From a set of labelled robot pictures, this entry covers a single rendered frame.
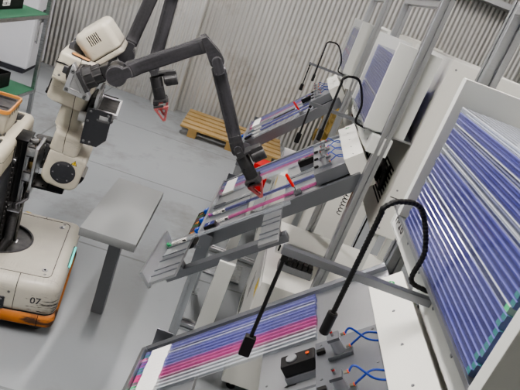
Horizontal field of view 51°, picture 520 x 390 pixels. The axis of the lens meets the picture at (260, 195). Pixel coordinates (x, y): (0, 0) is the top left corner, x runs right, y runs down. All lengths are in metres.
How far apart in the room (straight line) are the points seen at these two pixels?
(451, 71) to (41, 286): 1.87
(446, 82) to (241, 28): 4.51
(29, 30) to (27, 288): 4.01
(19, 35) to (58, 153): 3.86
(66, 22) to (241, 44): 2.00
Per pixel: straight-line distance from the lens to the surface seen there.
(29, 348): 2.63
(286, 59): 6.42
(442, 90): 2.09
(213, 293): 2.01
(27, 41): 6.21
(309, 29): 6.40
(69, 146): 2.42
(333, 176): 2.16
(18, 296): 2.58
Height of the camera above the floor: 1.75
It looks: 21 degrees down
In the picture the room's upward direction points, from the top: 21 degrees clockwise
